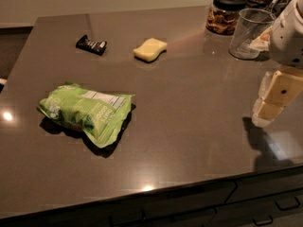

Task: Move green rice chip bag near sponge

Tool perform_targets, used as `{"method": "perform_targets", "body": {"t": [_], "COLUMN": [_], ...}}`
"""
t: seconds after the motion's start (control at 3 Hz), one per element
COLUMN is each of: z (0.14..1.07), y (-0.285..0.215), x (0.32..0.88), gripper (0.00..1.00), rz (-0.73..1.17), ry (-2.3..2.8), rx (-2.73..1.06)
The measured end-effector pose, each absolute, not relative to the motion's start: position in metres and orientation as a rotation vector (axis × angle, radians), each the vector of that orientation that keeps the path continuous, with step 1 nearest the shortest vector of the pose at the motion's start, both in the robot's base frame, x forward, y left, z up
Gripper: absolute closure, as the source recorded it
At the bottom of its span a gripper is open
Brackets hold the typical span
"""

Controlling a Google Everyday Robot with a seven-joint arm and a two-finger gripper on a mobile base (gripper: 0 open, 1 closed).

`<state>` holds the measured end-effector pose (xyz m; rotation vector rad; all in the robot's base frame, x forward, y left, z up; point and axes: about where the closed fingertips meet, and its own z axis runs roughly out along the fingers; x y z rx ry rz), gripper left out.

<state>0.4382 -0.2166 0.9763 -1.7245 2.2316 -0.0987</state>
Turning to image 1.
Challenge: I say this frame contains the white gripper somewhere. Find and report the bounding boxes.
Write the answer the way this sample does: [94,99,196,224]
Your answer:
[252,0,303,128]

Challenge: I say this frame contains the green rice chip bag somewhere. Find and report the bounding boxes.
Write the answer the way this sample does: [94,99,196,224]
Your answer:
[38,83,133,148]

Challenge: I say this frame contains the yellow sponge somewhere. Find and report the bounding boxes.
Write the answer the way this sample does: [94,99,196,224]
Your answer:
[133,38,168,62]

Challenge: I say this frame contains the clear plastic measuring cup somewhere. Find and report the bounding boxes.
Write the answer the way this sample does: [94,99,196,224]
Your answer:
[229,9,276,60]

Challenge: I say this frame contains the glass jar with black lid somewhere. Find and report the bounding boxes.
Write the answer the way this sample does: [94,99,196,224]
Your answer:
[206,0,247,35]

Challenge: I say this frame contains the dark cabinet drawers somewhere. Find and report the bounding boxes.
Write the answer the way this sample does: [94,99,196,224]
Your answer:
[0,166,303,227]

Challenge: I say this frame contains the black snack bar wrapper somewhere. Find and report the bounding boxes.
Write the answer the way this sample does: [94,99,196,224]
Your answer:
[76,35,107,56]

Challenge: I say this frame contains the black drawer handle right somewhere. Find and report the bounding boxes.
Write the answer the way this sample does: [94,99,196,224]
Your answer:
[275,197,301,211]

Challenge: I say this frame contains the black drawer handle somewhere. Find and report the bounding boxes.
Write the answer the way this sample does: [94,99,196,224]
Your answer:
[252,216,274,227]
[275,197,301,211]

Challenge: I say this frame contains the black drawer handle lower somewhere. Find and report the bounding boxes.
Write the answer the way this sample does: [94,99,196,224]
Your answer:
[252,216,274,227]

